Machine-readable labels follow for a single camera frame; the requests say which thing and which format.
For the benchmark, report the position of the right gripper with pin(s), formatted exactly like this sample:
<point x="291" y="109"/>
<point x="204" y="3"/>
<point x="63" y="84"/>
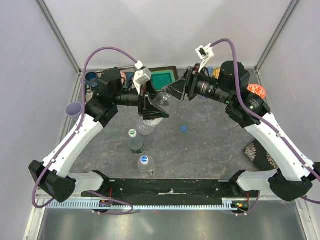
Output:
<point x="190" y="76"/>

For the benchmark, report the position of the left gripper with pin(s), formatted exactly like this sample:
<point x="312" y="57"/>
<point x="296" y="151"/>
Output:
<point x="147" y="109"/>

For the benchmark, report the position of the white cap clear bottle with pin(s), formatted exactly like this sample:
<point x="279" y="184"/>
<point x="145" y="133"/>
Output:
<point x="147" y="126"/>

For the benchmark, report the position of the blue label plastic bottle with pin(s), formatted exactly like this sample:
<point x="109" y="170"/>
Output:
<point x="210" y="71"/>

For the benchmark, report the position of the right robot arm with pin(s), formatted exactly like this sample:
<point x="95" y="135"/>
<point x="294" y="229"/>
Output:
<point x="293" y="177"/>

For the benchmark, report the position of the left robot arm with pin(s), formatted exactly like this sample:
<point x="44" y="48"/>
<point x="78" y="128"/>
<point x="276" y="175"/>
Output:
<point x="52" y="174"/>

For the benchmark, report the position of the green label plastic bottle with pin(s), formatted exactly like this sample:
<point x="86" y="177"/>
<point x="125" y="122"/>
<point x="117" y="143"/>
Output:
<point x="135" y="142"/>

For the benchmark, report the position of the blue cap small bottle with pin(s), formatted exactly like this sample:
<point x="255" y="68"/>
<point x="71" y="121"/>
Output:
<point x="146" y="165"/>

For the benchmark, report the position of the green square plate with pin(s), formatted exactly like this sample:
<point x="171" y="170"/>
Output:
<point x="163" y="76"/>

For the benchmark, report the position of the blue star shaped dish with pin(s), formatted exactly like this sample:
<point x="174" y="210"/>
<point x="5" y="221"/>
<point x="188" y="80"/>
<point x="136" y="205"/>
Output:
<point x="129" y="79"/>

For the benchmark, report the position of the yellow bamboo pattern plate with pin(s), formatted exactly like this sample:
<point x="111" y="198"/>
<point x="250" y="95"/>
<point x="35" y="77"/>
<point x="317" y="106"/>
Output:
<point x="216" y="72"/>

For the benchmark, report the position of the red patterned bowl on tray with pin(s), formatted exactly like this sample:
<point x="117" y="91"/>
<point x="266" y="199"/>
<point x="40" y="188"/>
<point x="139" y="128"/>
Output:
<point x="123" y="77"/>

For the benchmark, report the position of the metal tray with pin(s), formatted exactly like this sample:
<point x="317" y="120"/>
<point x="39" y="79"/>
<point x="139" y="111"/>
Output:
<point x="89" y="92"/>

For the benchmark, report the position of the dark blue mug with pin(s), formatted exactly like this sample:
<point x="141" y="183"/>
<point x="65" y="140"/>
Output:
<point x="91" y="79"/>

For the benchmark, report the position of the orange white floral bowl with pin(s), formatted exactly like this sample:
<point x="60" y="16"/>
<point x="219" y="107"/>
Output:
<point x="257" y="89"/>

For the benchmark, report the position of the purple plastic cup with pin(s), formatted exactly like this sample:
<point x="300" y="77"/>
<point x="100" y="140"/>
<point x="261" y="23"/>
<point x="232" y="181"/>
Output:
<point x="74" y="110"/>

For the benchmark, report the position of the dark floral square plate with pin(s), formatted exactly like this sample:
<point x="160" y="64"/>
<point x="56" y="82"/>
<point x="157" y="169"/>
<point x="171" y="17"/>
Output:
<point x="260" y="157"/>

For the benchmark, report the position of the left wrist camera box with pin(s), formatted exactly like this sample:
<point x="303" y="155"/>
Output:
<point x="141" y="76"/>

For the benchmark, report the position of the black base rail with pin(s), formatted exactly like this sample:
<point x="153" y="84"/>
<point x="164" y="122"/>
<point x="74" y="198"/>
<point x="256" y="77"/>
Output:
<point x="128" y="189"/>

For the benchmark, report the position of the white cable duct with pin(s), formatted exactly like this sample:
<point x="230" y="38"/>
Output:
<point x="164" y="203"/>

